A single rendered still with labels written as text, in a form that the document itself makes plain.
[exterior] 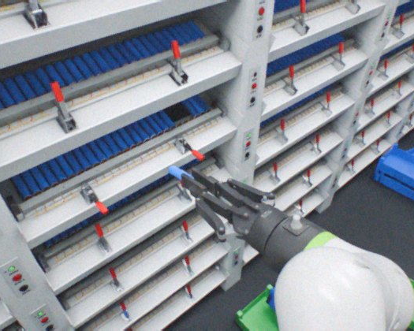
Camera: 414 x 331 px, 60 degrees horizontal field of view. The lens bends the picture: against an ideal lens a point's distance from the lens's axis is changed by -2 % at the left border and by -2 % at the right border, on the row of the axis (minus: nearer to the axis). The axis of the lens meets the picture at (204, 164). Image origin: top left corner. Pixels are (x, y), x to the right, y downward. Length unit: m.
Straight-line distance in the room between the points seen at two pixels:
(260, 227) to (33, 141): 0.43
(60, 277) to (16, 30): 0.60
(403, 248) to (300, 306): 1.75
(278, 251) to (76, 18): 0.48
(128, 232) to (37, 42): 0.57
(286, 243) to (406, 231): 1.68
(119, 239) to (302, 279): 0.72
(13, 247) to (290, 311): 0.60
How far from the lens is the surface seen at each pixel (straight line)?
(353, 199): 2.22
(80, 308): 1.17
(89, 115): 0.76
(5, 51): 0.63
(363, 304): 0.37
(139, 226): 1.04
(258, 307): 1.71
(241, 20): 0.91
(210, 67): 0.90
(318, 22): 1.21
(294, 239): 0.53
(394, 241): 2.11
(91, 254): 1.01
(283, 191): 1.68
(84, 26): 0.67
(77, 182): 0.86
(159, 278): 1.38
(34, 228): 0.85
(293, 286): 0.37
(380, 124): 2.27
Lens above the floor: 1.51
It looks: 42 degrees down
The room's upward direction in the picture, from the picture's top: straight up
